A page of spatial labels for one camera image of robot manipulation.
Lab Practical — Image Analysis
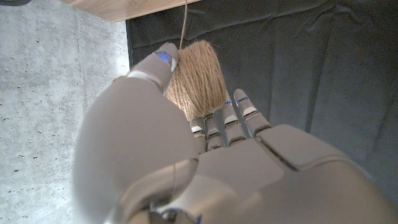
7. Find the brown jute twine spool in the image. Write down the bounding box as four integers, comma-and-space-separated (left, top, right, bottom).
113, 0, 228, 121

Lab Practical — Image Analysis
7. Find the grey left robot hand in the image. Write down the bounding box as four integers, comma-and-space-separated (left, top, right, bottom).
73, 42, 398, 224

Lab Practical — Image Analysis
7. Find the black backdrop curtain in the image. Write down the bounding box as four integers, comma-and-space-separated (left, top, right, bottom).
126, 0, 398, 200

